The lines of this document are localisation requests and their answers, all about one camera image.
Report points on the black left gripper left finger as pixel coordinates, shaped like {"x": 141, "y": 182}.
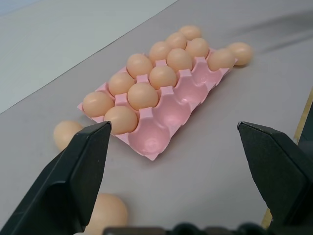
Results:
{"x": 66, "y": 176}

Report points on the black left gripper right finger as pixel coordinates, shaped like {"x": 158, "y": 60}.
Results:
{"x": 276, "y": 169}

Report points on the pink plastic egg tray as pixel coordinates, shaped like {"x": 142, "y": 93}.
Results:
{"x": 171, "y": 105}

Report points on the beige egg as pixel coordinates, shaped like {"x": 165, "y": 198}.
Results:
{"x": 162, "y": 76}
{"x": 242, "y": 53}
{"x": 120, "y": 83}
{"x": 142, "y": 95}
{"x": 190, "y": 31}
{"x": 179, "y": 58}
{"x": 198, "y": 47}
{"x": 159, "y": 50}
{"x": 221, "y": 59}
{"x": 176, "y": 40}
{"x": 121, "y": 120}
{"x": 110, "y": 213}
{"x": 97, "y": 104}
{"x": 64, "y": 134}
{"x": 139, "y": 64}

